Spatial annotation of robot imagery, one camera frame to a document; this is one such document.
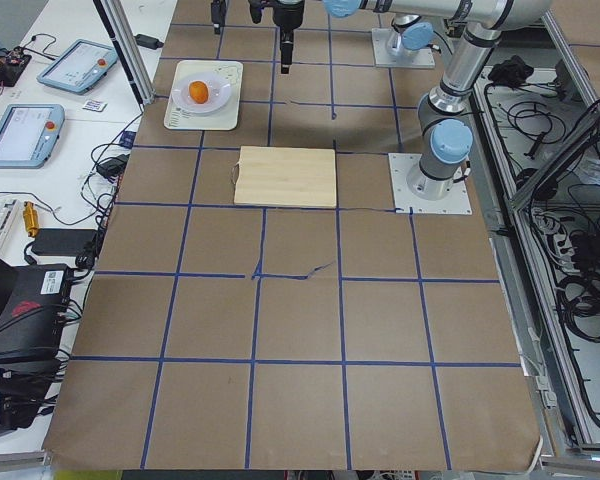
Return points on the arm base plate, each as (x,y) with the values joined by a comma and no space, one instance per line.
(415,193)
(402,47)

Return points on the black power adapter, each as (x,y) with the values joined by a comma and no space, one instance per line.
(148,42)

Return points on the aluminium frame post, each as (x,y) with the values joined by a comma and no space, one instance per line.
(115,22)

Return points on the bamboo cutting board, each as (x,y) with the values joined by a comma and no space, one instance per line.
(286,177)

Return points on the white ceramic plate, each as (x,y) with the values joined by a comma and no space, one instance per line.
(219,88)

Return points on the orange fruit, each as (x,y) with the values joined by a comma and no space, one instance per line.
(198,91)

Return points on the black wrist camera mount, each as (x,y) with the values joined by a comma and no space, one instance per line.
(256,8)

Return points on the blue teach pendant near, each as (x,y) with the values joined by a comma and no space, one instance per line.
(28,134)

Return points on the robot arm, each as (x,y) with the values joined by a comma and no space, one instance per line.
(447,139)
(398,25)

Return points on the black computer box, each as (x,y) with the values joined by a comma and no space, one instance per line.
(33,300)

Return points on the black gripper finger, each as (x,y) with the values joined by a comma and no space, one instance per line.
(286,60)

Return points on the blue teach pendant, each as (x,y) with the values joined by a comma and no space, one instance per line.
(28,134)
(80,67)

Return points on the gold metal cylinder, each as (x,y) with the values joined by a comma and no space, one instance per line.
(30,218)

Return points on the blue teach pendant far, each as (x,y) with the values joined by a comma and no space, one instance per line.
(80,67)

